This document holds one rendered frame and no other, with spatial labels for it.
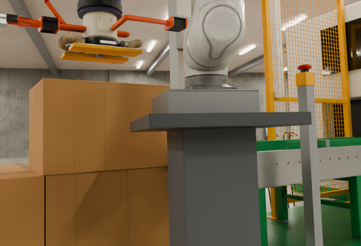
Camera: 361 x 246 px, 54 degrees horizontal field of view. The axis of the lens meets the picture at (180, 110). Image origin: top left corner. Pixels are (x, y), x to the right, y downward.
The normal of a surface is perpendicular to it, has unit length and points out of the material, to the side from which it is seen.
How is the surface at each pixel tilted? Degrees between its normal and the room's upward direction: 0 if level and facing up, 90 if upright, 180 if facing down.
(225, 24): 96
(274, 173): 90
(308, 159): 90
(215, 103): 90
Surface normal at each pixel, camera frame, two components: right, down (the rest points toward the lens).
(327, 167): 0.52, -0.08
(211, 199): 0.24, -0.08
